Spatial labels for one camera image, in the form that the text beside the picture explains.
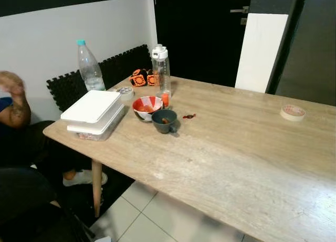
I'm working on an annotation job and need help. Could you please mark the dark grey cup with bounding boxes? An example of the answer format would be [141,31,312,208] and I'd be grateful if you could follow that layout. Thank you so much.
[151,109,178,134]

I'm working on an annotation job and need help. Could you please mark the beige masking tape roll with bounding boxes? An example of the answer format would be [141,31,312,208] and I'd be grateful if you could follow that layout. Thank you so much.
[280,104,306,122]

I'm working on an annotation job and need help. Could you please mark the light wooden table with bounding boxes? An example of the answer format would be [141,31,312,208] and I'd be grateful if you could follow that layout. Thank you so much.
[43,76,336,242]

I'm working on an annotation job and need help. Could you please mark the black door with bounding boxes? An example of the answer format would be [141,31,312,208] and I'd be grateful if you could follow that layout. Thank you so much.
[153,0,254,88]

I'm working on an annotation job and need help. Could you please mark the clear sports bottle white lid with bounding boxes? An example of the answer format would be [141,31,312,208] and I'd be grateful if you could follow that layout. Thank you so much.
[151,44,172,96]

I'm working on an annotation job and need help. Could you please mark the orange food in bowl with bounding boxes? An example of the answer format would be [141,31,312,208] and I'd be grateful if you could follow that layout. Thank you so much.
[138,104,156,114]

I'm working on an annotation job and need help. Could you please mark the red and white bowl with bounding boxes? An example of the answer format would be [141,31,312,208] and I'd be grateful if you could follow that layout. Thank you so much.
[132,96,163,122]

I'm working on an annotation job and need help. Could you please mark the clear packing tape roll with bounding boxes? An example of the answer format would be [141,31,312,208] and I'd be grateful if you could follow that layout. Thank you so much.
[117,87,135,101]

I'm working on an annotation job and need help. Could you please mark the black foam panel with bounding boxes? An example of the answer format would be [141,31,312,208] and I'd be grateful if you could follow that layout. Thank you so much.
[46,44,153,112]

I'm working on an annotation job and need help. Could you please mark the clear bottle with teal cap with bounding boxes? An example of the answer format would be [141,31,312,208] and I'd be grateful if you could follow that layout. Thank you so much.
[77,40,106,91]

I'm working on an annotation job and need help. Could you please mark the seated person in blue shirt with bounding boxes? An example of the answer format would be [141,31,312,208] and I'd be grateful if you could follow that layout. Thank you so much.
[0,71,108,187]

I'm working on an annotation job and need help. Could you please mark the silver door handle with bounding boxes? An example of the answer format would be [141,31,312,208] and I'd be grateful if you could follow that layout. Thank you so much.
[229,6,250,15]

